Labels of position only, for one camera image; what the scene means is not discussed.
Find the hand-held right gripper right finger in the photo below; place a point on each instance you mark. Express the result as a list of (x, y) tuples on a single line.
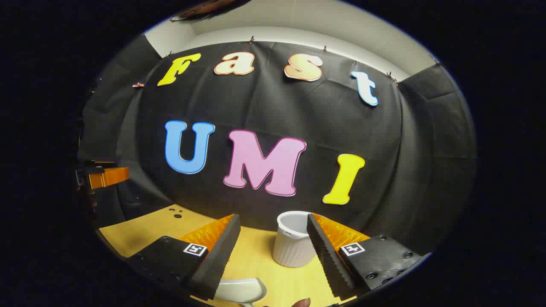
[(326, 256)]

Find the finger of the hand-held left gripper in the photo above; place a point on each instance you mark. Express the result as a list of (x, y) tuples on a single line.
[(108, 176)]

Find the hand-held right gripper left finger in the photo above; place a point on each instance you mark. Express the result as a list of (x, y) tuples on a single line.
[(215, 260)]

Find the wooden desktop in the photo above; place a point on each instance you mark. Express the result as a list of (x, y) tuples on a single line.
[(251, 256)]

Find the black backdrop cloth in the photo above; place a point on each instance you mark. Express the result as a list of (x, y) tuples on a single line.
[(273, 102)]

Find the grey plastic dustpan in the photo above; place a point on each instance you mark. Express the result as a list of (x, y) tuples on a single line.
[(241, 290)]

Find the white ribbed garbage bin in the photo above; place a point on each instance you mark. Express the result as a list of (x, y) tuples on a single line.
[(292, 249)]

